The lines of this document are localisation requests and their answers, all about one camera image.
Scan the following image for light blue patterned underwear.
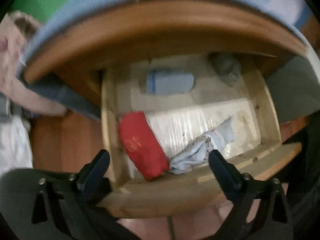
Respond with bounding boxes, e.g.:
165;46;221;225
169;116;235;175

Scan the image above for blue checked cloth cover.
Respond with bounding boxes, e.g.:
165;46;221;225
17;0;307;119

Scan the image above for wooden nightstand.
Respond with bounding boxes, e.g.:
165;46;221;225
23;0;307;106

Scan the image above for white floral bedsheet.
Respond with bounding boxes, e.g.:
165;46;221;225
1;115;33;176

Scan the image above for floral pink pillow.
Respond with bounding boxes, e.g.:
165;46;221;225
0;11;67;116

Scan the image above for grey ribbed garment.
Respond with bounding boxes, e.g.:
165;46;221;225
208;53;241;87

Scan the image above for red underwear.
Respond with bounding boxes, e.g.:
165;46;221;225
118;111;169;181

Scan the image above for folded light blue garment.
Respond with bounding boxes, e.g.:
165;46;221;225
145;69;194;96

